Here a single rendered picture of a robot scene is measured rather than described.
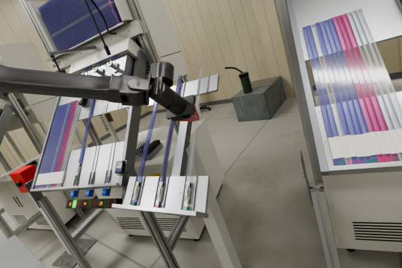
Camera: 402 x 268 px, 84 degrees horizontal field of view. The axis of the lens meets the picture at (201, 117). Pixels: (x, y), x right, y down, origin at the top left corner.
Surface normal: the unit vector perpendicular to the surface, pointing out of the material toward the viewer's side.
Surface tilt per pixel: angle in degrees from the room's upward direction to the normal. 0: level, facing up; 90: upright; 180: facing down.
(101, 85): 51
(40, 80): 56
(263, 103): 90
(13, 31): 90
